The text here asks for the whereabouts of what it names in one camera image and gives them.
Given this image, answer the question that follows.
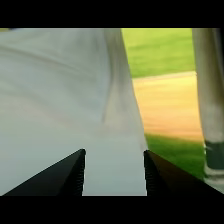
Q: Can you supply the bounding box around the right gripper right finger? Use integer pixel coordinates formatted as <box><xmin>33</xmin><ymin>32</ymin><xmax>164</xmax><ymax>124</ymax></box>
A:
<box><xmin>143</xmin><ymin>149</ymin><xmax>224</xmax><ymax>197</ymax></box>

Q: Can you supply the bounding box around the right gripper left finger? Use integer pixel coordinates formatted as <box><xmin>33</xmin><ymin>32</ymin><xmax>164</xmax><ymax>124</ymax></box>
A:
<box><xmin>2</xmin><ymin>148</ymin><xmax>87</xmax><ymax>197</ymax></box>

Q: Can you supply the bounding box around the white shirt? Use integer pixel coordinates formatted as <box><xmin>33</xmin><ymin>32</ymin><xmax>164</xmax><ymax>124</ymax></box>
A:
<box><xmin>0</xmin><ymin>27</ymin><xmax>224</xmax><ymax>197</ymax></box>

